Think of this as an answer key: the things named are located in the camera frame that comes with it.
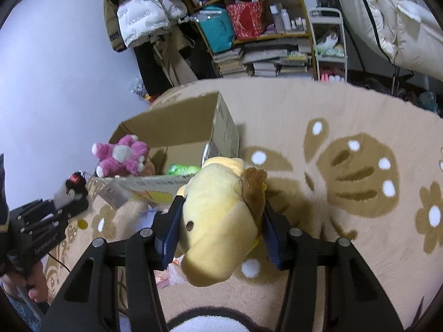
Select wooden shelf unit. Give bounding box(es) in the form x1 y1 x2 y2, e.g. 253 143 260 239
180 0 317 80

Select white purple doll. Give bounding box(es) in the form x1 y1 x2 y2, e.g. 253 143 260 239
136 207 163 230

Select white rolling cart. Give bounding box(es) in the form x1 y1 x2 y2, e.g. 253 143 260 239
308 8 348 83

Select black white red plush toy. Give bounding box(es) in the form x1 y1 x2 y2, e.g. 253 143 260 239
55 170 87 211

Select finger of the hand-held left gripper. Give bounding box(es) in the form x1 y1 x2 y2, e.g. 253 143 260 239
10 199 66 222
19 194 89 241

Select pile of magazines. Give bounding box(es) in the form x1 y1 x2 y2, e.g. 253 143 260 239
242 40 314 78

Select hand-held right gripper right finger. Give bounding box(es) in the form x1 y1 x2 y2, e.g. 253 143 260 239
261 199 405 332

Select group of white cosmetic bottles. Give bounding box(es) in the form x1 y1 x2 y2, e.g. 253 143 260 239
270 3 307 32

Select black cable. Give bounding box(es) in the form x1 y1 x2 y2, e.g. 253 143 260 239
47 252 71 273

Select pink plush toy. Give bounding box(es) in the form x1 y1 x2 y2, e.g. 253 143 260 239
92 134 150 178

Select black hanging garment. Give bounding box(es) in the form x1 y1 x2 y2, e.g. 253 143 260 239
133 43 174 95

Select teal bag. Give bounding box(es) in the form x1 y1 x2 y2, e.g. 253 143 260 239
199 6 236 54

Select pink plastic packet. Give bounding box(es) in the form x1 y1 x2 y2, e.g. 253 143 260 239
154 258 189 287

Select printed cardboard box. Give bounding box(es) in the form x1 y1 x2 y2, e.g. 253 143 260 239
86 91 240 210

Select red patterned bag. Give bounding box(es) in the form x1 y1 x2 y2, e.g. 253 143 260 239
226 0 265 40

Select plastic snack bag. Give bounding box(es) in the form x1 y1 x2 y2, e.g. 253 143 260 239
131 76 154 103

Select person's leg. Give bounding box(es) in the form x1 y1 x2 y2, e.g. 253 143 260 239
0 285 49 332

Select stack of books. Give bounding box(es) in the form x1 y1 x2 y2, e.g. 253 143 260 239
212 48 246 77

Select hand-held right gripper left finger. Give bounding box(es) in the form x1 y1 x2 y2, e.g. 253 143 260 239
40 195 189 332

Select green white packet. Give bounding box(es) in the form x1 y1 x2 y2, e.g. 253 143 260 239
167 164 201 176

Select cream cushion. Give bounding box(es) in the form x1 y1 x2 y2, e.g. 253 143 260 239
391 0 443 77

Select beige hanging trousers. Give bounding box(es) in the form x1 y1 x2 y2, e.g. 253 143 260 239
152 28 198 85

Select person's left hand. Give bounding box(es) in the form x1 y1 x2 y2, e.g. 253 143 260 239
0 263 47 303

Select white puffer jacket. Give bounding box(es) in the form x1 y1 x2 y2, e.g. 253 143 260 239
117 0 189 47

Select yellow plush dog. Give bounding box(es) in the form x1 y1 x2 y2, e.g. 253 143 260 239
173 157 268 287

